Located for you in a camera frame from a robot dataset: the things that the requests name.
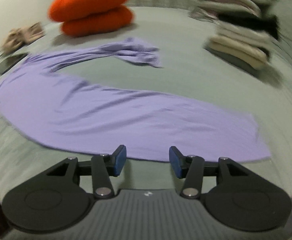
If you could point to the folded grey pink quilt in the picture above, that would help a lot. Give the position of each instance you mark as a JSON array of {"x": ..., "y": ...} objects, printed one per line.
[{"x": 218, "y": 0}]

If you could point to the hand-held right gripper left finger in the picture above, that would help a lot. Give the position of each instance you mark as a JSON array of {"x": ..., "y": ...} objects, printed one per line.
[{"x": 121, "y": 160}]

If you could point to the crumpled beige garment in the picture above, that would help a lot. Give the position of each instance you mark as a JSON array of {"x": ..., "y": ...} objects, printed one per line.
[{"x": 23, "y": 36}]

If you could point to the orange pumpkin plush cushion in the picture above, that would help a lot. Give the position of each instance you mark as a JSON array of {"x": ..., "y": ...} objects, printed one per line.
[{"x": 91, "y": 5}]

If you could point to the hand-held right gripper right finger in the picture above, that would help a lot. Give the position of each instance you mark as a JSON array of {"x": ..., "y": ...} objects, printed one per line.
[{"x": 175, "y": 161}]

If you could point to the purple pants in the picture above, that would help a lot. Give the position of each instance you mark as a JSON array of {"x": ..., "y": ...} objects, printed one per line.
[{"x": 111, "y": 120}]

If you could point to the black phone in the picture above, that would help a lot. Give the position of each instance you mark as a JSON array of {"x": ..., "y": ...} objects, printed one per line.
[{"x": 8, "y": 63}]

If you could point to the folded beige garment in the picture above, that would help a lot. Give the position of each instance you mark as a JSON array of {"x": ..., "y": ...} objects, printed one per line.
[{"x": 235, "y": 48}]

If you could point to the folded grey garment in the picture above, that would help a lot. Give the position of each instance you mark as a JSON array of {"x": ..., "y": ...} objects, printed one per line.
[{"x": 230, "y": 61}]

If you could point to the folded white garment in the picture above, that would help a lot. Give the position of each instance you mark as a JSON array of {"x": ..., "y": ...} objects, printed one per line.
[{"x": 238, "y": 33}]

